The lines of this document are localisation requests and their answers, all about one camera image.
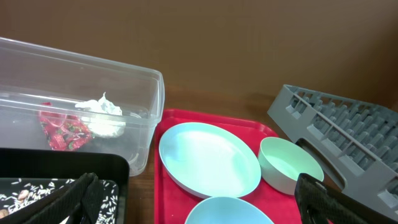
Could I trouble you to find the grey dishwasher rack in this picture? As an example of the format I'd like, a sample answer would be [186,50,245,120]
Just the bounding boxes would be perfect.
[267,85,397,220]

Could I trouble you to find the black tray bin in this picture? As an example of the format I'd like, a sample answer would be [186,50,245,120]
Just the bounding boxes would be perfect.
[1,148,130,224]

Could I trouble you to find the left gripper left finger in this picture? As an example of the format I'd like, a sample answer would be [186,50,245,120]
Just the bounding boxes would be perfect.
[1,173,104,224]

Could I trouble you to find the rice food leftovers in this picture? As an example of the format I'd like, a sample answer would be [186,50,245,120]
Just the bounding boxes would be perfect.
[1,178,119,224]

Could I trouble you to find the red strawberry snack wrapper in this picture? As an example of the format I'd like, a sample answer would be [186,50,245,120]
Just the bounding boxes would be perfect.
[39,111,93,151]

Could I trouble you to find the white napkin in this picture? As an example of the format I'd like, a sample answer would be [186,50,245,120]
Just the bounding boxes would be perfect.
[75,92,126,138]

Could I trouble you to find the light blue plate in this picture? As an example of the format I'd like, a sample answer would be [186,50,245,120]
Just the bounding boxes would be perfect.
[159,122,261,198]

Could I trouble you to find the clear plastic bin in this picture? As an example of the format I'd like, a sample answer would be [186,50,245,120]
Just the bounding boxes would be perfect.
[1,38,165,176]

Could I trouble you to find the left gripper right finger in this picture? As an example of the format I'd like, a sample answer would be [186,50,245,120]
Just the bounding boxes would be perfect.
[294,173,397,224]

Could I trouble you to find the mint green bowl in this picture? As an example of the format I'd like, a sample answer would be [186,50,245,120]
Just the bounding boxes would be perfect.
[257,137,324,195]

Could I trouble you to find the light blue bowl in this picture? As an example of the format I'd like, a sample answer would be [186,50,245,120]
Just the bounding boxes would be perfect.
[185,197,274,224]

